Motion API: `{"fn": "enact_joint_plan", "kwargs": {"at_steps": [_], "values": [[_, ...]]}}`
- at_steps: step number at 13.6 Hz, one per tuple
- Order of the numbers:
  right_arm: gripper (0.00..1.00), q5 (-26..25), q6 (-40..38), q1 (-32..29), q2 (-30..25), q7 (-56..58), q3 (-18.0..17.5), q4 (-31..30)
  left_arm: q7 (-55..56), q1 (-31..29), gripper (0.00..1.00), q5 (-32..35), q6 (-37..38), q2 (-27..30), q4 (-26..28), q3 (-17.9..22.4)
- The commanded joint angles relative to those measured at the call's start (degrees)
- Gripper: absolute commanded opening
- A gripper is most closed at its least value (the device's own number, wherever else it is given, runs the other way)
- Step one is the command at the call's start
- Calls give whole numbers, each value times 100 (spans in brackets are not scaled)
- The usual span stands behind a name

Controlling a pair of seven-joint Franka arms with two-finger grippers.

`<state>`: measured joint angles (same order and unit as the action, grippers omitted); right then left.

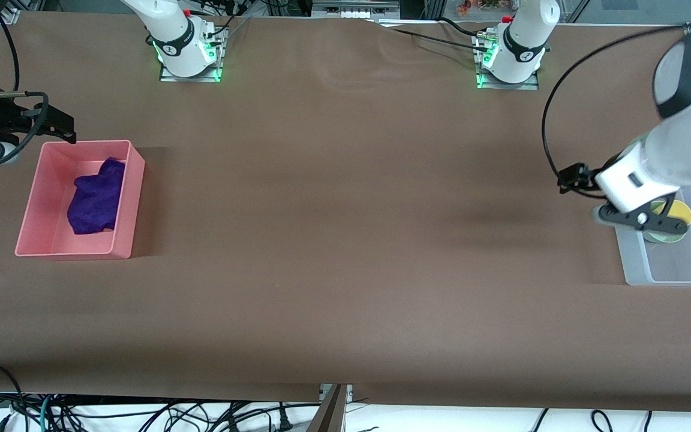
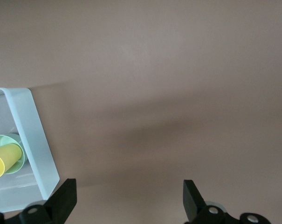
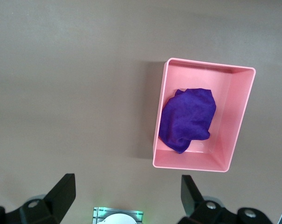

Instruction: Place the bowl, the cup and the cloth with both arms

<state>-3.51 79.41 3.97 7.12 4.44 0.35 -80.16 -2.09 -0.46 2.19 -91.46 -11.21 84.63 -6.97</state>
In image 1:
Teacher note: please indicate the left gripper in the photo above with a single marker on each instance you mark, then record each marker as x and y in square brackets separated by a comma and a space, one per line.
[574, 176]

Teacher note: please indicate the yellow plastic cup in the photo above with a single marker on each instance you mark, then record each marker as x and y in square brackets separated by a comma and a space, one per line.
[683, 213]

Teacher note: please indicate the wooden table leg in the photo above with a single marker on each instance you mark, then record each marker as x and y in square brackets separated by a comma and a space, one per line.
[327, 414]

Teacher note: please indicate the silver metal bracket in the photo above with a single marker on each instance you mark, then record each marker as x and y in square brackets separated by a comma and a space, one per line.
[348, 393]

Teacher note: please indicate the mint green bowl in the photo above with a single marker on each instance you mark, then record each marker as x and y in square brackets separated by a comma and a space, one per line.
[663, 237]

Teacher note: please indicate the purple cloth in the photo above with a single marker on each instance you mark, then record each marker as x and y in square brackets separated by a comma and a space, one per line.
[96, 201]

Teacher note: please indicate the pink plastic bin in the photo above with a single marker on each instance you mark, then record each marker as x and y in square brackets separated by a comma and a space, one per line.
[126, 228]

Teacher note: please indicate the orange background items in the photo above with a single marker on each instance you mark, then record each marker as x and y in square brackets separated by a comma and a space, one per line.
[477, 5]

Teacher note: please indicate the clear plastic bin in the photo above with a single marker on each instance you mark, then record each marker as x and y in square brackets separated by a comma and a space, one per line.
[681, 264]

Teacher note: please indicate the aluminium frame rail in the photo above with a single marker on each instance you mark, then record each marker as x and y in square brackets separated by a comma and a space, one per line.
[354, 5]

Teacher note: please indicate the brown table cover sheet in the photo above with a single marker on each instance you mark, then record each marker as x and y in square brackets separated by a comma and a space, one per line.
[345, 240]

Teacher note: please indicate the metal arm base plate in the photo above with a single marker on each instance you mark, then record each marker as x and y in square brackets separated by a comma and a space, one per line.
[168, 78]
[528, 85]

